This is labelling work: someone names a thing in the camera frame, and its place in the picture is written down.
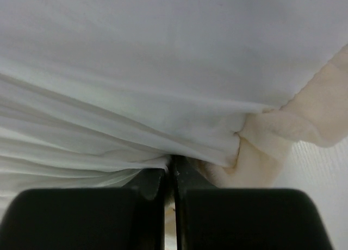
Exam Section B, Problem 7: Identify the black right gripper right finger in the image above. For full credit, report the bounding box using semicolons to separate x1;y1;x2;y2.
171;156;332;249

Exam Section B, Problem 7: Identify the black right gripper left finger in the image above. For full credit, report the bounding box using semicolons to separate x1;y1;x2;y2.
1;169;165;249

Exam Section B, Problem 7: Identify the white pillow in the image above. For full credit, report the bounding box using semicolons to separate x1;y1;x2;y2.
1;0;347;211

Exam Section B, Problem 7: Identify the grey plush ruffled pillowcase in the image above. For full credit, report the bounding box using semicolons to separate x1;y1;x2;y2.
163;43;348;234

